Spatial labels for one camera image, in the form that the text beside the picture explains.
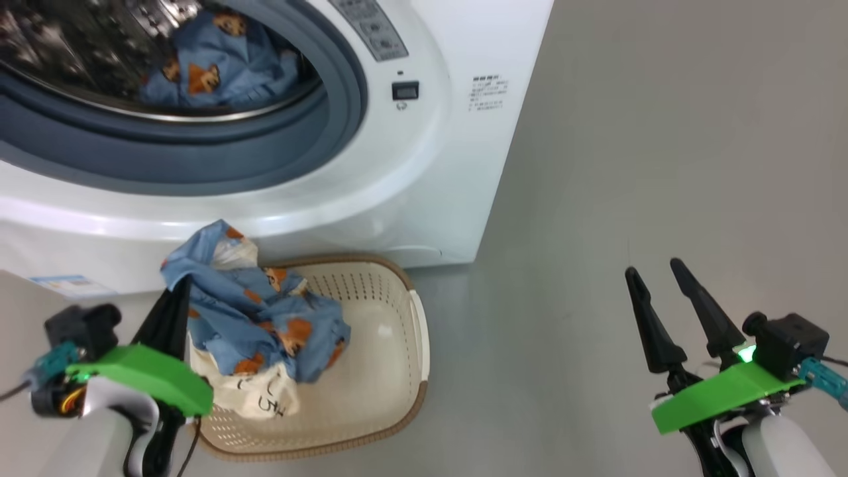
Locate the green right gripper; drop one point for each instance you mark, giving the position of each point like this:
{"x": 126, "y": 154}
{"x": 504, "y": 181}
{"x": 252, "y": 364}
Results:
{"x": 722, "y": 397}

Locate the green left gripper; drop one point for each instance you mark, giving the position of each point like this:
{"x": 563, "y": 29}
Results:
{"x": 146, "y": 374}

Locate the blue garment with cream lining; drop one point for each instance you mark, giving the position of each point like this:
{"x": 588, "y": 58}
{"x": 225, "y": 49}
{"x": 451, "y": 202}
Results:
{"x": 265, "y": 318}

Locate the blue cartoon print garment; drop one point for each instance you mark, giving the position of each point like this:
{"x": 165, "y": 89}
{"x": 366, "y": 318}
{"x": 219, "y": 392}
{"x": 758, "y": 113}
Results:
{"x": 218, "y": 66}

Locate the washing machine drum opening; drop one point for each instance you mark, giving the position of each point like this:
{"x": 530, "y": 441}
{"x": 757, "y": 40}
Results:
{"x": 66, "y": 59}

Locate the white front-load washing machine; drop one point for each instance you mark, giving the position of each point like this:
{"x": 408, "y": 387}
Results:
{"x": 430, "y": 165}

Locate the blue energy label sticker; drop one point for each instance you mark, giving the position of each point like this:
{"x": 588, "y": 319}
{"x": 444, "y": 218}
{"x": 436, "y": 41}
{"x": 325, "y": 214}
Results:
{"x": 69, "y": 286}

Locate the cream plastic laundry basket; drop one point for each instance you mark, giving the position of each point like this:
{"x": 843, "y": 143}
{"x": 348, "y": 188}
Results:
{"x": 377, "y": 371}

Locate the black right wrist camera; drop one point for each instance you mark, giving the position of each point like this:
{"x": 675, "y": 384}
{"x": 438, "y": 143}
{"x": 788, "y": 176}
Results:
{"x": 792, "y": 341}

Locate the teal left camera connector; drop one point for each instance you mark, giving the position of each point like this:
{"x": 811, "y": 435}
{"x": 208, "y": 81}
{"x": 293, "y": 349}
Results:
{"x": 53, "y": 364}

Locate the teal camera connector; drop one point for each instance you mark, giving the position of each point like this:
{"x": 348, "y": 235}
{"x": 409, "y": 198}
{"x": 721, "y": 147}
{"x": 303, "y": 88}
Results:
{"x": 825, "y": 383}
{"x": 53, "y": 364}

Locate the teal right camera connector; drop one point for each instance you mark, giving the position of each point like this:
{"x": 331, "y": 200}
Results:
{"x": 825, "y": 383}

